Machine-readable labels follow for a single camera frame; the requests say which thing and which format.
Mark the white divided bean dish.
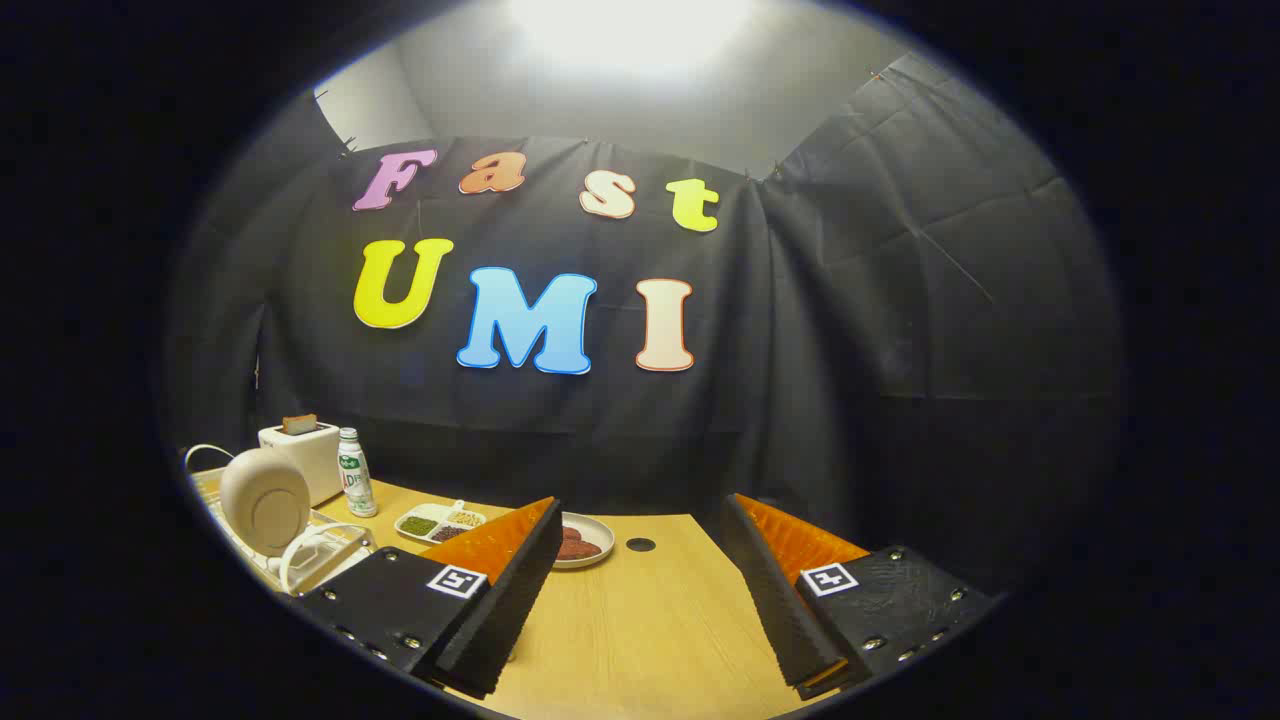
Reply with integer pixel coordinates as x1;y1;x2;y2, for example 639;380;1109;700
394;500;488;546

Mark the white green-label drink bottle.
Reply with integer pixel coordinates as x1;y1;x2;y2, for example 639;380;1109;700
337;428;379;519

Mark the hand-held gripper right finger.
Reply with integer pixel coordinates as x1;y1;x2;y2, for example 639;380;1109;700
722;493;1001;701

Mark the white wire dish rack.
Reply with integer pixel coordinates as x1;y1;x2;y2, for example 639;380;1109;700
185;443;376;598

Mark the white toaster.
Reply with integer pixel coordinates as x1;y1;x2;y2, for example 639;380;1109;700
258;421;344;508

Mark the beige round plate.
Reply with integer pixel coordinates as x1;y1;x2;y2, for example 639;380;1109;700
220;447;312;557

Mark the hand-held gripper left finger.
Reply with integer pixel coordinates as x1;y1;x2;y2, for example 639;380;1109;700
296;496;564;700

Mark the black backdrop cloth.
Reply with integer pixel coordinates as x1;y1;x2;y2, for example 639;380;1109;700
165;50;1126;601

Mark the grey plate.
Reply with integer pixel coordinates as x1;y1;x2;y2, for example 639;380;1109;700
552;512;616;571

